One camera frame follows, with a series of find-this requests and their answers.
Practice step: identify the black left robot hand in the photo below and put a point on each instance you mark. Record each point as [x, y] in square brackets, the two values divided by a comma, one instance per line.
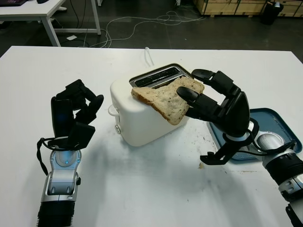
[61, 116]

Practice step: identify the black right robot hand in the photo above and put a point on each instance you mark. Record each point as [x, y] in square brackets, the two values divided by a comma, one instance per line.
[236, 116]

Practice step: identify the toasted bread slice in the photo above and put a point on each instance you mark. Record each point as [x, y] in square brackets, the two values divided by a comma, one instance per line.
[165, 99]

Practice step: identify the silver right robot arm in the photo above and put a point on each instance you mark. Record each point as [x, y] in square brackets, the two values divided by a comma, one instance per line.
[284, 165]

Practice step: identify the blue plastic tray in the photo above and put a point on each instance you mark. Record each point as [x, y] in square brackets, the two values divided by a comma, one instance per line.
[267, 120]

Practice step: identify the white toaster lever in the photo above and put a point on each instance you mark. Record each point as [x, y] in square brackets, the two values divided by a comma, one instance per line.
[112, 111]

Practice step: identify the silver toaster knob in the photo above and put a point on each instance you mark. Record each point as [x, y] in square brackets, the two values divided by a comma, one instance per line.
[117, 128]

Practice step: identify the small bread crumb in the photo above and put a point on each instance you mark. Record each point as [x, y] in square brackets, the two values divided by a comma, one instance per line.
[201, 166]

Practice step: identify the white two-slot toaster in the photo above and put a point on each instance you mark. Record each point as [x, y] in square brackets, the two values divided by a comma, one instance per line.
[137, 127]

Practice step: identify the white paper sheet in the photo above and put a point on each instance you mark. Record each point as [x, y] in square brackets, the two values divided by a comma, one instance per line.
[71, 37]

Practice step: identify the black trash bin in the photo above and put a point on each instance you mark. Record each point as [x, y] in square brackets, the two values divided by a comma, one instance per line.
[271, 14]

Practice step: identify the white shoe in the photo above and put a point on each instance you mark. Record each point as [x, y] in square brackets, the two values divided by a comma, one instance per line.
[62, 8]

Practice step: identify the white office desk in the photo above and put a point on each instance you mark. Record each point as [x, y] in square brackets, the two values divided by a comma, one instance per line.
[33, 10]

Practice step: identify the wooden crate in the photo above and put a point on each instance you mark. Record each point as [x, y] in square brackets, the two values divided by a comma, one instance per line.
[227, 7]

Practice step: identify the black computer mouse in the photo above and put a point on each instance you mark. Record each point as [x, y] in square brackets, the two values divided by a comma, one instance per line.
[42, 1]

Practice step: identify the black laptop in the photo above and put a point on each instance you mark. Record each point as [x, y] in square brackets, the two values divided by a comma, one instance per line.
[11, 2]

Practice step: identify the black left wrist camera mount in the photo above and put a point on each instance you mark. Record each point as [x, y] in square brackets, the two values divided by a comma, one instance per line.
[81, 136]

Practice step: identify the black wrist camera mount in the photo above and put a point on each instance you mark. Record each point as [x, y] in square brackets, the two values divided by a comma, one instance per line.
[220, 158]
[81, 136]

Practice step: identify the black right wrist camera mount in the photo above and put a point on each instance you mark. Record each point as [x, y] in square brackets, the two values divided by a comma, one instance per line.
[220, 158]

